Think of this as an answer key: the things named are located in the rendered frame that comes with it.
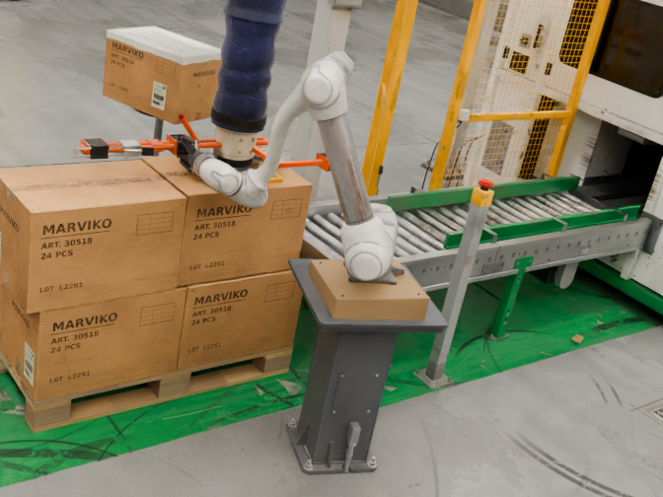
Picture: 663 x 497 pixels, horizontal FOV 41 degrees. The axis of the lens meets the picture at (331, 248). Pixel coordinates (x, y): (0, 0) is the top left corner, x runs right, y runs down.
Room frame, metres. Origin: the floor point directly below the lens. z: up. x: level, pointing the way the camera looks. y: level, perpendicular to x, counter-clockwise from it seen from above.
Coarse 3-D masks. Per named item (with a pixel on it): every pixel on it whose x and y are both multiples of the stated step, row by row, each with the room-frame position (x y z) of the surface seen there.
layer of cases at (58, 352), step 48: (0, 288) 3.07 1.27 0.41; (192, 288) 3.15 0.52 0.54; (240, 288) 3.30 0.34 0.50; (288, 288) 3.47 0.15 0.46; (0, 336) 3.05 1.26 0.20; (48, 336) 2.77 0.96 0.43; (96, 336) 2.89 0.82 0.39; (144, 336) 3.03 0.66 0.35; (192, 336) 3.17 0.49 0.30; (240, 336) 3.33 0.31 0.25; (288, 336) 3.51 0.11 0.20; (48, 384) 2.78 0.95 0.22; (96, 384) 2.90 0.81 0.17
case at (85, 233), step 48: (0, 192) 2.93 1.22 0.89; (48, 192) 2.90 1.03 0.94; (96, 192) 2.98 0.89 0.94; (144, 192) 3.07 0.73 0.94; (0, 240) 2.92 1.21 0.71; (48, 240) 2.75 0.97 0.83; (96, 240) 2.87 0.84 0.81; (144, 240) 3.00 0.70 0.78; (48, 288) 2.76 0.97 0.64; (96, 288) 2.88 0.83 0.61; (144, 288) 3.01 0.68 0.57
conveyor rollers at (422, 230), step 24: (552, 192) 5.29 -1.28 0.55; (336, 216) 4.19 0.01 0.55; (408, 216) 4.41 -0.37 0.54; (432, 216) 4.52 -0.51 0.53; (456, 216) 4.53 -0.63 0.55; (504, 216) 4.72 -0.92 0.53; (528, 216) 4.82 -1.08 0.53; (552, 216) 4.84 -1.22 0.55; (312, 240) 3.85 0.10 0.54; (336, 240) 3.90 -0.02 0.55; (408, 240) 4.12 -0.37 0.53; (432, 240) 4.14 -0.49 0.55
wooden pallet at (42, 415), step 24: (0, 360) 3.07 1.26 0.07; (240, 360) 3.34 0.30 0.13; (264, 360) 3.44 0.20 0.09; (288, 360) 3.52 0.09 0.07; (120, 384) 2.97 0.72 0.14; (168, 384) 3.11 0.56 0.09; (192, 384) 3.25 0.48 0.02; (216, 384) 3.28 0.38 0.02; (48, 408) 2.78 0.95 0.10; (72, 408) 2.91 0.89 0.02; (96, 408) 2.94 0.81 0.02; (120, 408) 2.98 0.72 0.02
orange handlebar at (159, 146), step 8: (112, 144) 3.12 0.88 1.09; (144, 144) 3.20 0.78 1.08; (152, 144) 3.19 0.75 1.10; (160, 144) 3.21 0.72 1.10; (168, 144) 3.24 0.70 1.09; (200, 144) 3.32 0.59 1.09; (208, 144) 3.34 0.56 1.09; (216, 144) 3.37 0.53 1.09; (256, 144) 3.49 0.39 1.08; (264, 144) 3.52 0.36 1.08; (112, 152) 3.08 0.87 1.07; (256, 152) 3.39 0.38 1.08; (264, 160) 3.34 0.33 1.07; (312, 160) 3.40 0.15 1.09; (320, 160) 3.42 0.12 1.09
